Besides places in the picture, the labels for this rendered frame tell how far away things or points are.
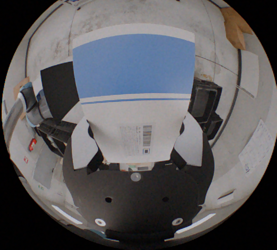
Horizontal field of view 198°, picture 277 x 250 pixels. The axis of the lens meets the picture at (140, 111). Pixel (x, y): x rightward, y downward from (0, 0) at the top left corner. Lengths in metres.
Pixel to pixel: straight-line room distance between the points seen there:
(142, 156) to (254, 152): 2.65
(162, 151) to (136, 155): 0.04
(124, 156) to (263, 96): 2.54
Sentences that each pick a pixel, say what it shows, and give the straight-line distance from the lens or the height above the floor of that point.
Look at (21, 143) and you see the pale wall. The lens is 3.62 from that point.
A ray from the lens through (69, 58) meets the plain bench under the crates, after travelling 0.69.
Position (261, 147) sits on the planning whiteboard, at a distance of 2.63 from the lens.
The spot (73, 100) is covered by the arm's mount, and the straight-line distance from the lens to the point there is 0.61.
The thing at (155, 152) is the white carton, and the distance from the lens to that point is 0.15.
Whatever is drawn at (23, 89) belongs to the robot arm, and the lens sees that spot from 0.58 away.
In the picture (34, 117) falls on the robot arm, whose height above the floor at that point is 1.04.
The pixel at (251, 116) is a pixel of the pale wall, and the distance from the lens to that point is 2.58.
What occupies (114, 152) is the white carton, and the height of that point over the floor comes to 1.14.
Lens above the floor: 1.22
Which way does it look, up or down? 58 degrees down
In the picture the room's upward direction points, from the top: 175 degrees clockwise
